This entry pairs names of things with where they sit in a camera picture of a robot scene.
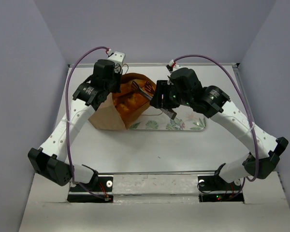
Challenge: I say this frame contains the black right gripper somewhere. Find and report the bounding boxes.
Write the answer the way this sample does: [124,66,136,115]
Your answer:
[150,79,192,108]

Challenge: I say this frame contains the long scored fake baguette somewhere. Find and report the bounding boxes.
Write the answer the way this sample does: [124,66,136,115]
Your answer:
[112,79,155,110]

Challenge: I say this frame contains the metal tongs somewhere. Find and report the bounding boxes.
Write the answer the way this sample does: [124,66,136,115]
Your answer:
[130,81,177,120]

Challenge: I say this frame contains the brown paper bag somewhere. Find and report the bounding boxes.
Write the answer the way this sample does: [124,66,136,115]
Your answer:
[88,73,156,131]

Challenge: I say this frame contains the short fake bread loaf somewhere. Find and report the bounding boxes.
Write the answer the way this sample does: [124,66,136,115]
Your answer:
[115,103,131,117]

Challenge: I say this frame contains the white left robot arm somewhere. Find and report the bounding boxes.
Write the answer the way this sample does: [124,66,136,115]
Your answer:
[28,58,123,191]

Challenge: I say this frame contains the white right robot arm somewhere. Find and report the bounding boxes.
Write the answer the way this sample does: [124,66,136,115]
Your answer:
[150,68,289,191]

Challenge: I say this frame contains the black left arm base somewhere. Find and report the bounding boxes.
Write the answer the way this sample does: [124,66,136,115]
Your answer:
[67,175,114,203]

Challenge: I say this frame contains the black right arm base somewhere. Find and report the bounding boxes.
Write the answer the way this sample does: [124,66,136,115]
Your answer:
[197,175,244,203]

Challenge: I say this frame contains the floral white serving tray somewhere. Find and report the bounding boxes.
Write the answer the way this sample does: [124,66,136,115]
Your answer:
[130,106,207,131]

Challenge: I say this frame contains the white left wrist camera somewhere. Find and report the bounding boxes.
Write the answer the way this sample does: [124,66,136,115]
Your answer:
[106,49,126,68]

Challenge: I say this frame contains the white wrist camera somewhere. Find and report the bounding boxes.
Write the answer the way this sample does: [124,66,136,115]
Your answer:
[166,59,182,73]
[106,49,126,68]

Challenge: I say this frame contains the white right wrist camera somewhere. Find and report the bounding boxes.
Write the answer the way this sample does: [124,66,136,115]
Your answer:
[166,59,182,73]

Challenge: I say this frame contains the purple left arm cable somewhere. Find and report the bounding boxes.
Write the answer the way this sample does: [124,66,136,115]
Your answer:
[66,46,112,201]

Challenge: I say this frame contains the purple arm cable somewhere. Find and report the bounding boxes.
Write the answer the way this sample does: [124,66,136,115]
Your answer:
[66,46,112,201]
[170,53,260,182]

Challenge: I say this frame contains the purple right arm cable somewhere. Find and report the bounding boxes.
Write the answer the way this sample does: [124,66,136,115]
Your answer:
[170,53,260,182]

